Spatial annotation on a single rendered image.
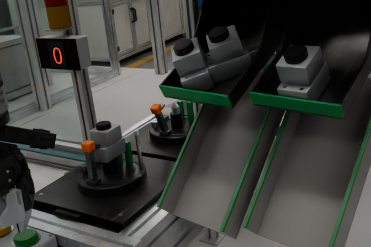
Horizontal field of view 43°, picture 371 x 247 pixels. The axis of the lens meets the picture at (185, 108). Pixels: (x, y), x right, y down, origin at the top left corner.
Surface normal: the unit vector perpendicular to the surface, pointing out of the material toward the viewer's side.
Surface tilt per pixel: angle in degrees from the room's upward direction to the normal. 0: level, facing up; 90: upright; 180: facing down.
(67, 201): 0
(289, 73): 115
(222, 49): 108
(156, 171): 0
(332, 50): 25
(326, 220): 45
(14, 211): 93
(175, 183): 90
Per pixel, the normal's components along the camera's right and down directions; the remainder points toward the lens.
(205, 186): -0.53, -0.45
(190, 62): 0.08, 0.60
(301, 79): -0.55, 0.68
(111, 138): 0.86, 0.08
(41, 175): -0.10, -0.94
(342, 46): -0.36, -0.73
